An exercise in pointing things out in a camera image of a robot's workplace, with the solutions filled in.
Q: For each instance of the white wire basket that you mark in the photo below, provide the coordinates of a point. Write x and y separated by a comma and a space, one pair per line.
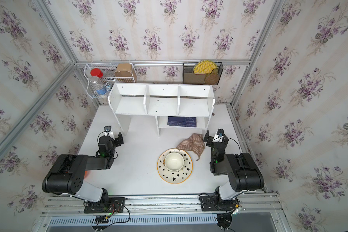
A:
108, 78

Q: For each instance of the round cork coaster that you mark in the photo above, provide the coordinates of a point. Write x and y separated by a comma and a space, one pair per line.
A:
211, 79

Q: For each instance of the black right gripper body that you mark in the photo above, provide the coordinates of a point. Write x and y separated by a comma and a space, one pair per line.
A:
210, 142

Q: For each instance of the brown paper box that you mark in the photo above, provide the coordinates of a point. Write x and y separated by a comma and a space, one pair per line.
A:
124, 70

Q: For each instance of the brown card in mesh basket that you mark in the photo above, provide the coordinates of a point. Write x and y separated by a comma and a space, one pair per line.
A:
194, 79

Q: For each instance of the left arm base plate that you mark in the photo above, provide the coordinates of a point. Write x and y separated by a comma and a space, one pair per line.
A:
113, 205

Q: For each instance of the yellow woven fan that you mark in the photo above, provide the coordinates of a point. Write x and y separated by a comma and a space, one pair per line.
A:
204, 67

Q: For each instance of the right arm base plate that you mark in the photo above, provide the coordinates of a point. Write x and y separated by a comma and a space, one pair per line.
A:
212, 203

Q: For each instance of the star patterned plate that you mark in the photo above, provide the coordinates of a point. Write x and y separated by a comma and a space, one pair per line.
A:
178, 176

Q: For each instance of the red lidded jar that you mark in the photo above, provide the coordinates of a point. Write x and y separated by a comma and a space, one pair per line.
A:
96, 72

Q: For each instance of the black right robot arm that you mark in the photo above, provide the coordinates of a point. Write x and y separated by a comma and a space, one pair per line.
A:
242, 171

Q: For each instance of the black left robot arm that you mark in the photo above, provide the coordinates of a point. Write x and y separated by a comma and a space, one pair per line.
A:
67, 174

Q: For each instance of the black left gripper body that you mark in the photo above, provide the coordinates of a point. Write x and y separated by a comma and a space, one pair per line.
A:
119, 142

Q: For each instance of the cream ceramic bowl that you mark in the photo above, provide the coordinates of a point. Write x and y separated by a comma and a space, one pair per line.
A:
174, 161

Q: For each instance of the black mesh basket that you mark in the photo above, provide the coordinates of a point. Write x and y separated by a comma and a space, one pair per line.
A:
188, 67

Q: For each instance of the clear plastic bottle blue label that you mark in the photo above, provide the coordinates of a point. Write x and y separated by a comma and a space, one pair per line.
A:
98, 85

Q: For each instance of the white wooden bookshelf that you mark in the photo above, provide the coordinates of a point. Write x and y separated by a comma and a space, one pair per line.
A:
161, 101

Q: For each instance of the dark blue book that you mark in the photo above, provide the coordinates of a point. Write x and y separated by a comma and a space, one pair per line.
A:
190, 122

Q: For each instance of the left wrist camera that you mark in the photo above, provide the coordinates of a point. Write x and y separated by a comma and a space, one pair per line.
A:
108, 131

